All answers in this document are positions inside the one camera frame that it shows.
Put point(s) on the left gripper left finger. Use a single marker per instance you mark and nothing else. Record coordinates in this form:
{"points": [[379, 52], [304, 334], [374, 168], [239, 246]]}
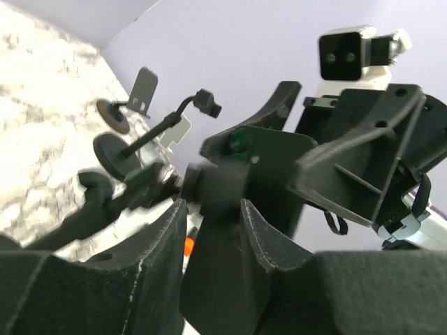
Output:
{"points": [[131, 288]]}

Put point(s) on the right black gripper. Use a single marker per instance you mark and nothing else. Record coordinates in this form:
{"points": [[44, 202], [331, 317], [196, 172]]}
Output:
{"points": [[366, 133]]}

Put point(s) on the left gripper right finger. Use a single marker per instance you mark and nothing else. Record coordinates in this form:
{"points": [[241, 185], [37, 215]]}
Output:
{"points": [[292, 291]]}

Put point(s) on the phone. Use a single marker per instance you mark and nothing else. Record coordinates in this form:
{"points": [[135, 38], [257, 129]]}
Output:
{"points": [[254, 164]]}

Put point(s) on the black tripod phone stand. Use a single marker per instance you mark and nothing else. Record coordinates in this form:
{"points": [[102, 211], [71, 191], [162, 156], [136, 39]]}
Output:
{"points": [[119, 158]]}

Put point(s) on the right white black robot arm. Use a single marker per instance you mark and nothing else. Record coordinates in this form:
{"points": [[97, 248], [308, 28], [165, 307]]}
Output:
{"points": [[405, 213]]}

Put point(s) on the orange cap marker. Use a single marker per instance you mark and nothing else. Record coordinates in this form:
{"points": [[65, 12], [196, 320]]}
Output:
{"points": [[188, 246]]}

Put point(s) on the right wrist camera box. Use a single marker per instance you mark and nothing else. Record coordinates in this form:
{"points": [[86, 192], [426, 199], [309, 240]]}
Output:
{"points": [[358, 58]]}

